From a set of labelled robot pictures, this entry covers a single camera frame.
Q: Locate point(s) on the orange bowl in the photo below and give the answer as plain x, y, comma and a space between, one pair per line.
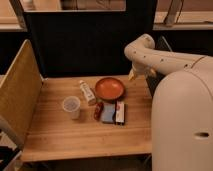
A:
109, 88

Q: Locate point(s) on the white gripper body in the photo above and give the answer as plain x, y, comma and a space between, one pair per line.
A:
140, 69

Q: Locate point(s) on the black back panel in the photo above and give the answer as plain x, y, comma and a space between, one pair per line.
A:
87, 43

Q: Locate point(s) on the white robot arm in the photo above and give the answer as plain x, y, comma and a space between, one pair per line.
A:
182, 105

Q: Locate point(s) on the translucent ceramic cup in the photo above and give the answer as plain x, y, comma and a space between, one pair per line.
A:
72, 105

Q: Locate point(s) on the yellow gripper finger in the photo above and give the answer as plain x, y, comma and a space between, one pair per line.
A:
152, 73
132, 75

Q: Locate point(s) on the left wooden side panel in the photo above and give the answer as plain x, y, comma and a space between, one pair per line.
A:
19, 91

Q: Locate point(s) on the white tube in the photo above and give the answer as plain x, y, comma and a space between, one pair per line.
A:
87, 92

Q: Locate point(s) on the white red box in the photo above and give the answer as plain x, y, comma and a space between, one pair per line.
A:
120, 113

